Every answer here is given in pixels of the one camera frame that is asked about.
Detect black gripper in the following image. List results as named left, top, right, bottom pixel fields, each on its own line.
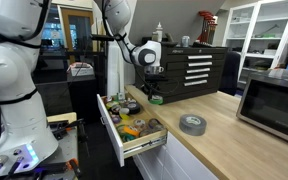
left=143, top=65, right=169, bottom=100

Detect green masking tape roll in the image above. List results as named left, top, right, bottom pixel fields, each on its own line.
left=148, top=94, right=165, bottom=106

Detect black tape roll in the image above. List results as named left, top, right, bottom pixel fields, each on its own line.
left=126, top=102, right=142, bottom=115

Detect brown tape roll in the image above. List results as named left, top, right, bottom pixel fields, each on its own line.
left=147, top=117, right=162, bottom=131

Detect yellow tape roll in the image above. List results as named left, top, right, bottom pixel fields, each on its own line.
left=118, top=112, right=131, bottom=122

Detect orange tape roll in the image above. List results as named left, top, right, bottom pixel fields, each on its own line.
left=123, top=125, right=141, bottom=137

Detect purple tape roll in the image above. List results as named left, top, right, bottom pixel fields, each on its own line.
left=110, top=114, right=122, bottom=125

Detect teal green tape roll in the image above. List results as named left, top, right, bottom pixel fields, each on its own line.
left=121, top=132, right=137, bottom=143

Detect white drawer with wooden sides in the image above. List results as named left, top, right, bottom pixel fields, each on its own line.
left=96, top=93, right=169, bottom=168

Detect white upright roll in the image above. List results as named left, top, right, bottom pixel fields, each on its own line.
left=106, top=44, right=126, bottom=98

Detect black tool chest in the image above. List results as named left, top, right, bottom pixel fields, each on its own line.
left=134, top=44, right=229, bottom=106

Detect metal can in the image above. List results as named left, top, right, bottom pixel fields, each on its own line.
left=180, top=35, right=191, bottom=48

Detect white squeeze bottle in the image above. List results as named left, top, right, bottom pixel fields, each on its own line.
left=151, top=21, right=164, bottom=43

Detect dark chair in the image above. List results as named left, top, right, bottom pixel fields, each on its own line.
left=218, top=51, right=242, bottom=97

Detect white box with red print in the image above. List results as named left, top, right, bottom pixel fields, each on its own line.
left=66, top=61, right=95, bottom=77

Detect red bar clamps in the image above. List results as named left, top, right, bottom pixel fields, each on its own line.
left=197, top=10, right=219, bottom=45

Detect white cabinet with wooden top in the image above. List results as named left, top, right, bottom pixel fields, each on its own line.
left=124, top=84, right=288, bottom=180

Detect wooden framed glass door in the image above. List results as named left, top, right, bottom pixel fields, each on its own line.
left=57, top=7, right=95, bottom=65

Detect robot mounting table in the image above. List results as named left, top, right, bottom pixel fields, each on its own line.
left=0, top=112, right=82, bottom=180

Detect black clamp with orange trigger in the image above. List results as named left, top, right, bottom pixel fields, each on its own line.
left=65, top=157, right=83, bottom=179

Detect steel microwave oven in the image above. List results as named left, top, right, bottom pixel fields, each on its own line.
left=235, top=68, right=288, bottom=150

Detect white shelving unit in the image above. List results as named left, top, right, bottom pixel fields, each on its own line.
left=221, top=0, right=288, bottom=88

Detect grey duct tape roll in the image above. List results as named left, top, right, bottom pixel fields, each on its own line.
left=178, top=113, right=208, bottom=137

